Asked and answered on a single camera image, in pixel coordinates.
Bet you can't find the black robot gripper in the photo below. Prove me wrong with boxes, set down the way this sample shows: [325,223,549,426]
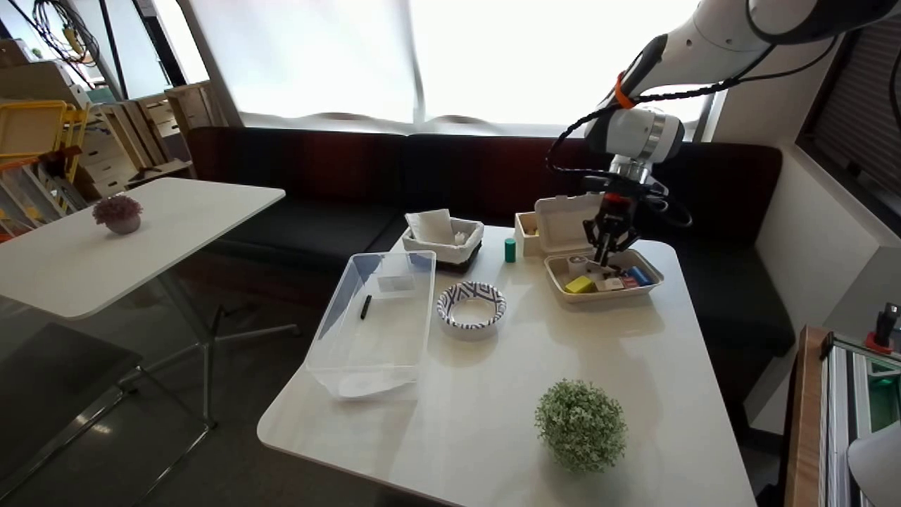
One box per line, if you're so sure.
[584,174,652,265]

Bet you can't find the beige takeaway clamshell pack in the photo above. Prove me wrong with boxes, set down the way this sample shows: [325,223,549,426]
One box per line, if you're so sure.
[517,195,662,303]

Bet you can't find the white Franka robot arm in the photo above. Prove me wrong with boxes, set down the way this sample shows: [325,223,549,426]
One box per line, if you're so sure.
[584,0,901,265]

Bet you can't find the white small cup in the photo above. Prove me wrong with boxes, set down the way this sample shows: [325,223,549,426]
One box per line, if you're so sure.
[569,254,593,272]

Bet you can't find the blue cylinder block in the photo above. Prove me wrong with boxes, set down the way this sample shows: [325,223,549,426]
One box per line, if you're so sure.
[632,268,655,288]

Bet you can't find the yellow block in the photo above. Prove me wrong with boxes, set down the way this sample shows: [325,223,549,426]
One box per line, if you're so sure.
[563,276,597,292]

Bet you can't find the green small block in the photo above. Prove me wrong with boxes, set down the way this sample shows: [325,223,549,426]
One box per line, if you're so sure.
[505,235,519,265]

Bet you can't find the white square container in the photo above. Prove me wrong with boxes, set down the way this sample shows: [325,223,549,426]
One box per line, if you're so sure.
[404,207,486,265]

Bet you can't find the blue patterned paper bowl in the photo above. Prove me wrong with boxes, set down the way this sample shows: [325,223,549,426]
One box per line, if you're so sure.
[436,281,508,337]

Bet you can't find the green round artificial plant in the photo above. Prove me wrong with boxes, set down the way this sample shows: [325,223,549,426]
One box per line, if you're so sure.
[535,381,625,472]

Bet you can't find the clear plastic storage bin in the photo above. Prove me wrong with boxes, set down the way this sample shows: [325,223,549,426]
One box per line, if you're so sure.
[305,250,436,399]

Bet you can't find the dark bench sofa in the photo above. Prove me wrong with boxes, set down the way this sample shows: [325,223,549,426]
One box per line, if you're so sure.
[190,127,794,403]

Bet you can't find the red black clamp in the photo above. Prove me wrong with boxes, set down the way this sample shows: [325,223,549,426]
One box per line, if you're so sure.
[866,300,901,354]

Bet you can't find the purple potted plant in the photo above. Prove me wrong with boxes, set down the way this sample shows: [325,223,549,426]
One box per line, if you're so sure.
[93,195,142,235]

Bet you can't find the wooden shelf unit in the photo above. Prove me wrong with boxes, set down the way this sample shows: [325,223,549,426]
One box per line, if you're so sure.
[83,82,227,196]

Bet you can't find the white side table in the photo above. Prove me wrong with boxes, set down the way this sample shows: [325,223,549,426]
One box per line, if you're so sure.
[0,176,284,317]

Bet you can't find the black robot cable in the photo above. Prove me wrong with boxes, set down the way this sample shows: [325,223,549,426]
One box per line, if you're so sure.
[546,26,849,233]

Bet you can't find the yellow cart frame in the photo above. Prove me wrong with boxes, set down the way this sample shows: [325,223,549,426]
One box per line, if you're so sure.
[0,99,90,179]

